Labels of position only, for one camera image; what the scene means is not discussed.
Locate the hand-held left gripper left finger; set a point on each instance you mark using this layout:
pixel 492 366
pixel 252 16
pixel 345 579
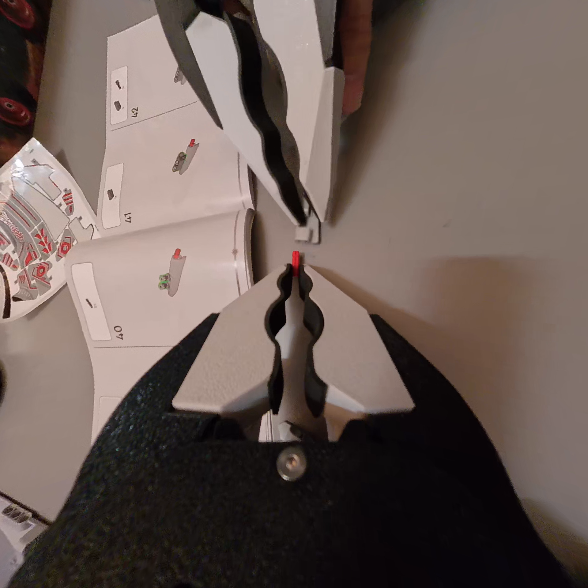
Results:
pixel 220 363

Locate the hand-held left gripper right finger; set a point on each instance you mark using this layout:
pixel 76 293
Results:
pixel 363 363

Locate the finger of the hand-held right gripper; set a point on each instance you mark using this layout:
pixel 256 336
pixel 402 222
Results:
pixel 216 82
pixel 314 138

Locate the small grey toy brick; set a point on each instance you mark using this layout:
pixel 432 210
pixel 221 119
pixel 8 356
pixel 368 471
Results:
pixel 307 233

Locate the small red toy pin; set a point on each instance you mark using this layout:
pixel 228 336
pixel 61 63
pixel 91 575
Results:
pixel 296 264

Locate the person's right hand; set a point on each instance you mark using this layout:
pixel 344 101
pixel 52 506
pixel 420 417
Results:
pixel 353 92

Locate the white instruction booklet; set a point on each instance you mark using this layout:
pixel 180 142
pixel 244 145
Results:
pixel 151 138

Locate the dark printed toy box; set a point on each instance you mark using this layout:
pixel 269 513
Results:
pixel 18 69

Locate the red and grey sticker sheet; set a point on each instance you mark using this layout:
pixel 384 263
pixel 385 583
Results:
pixel 41 220

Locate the white printed paper box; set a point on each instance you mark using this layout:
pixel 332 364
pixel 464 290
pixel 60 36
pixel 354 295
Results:
pixel 13 514

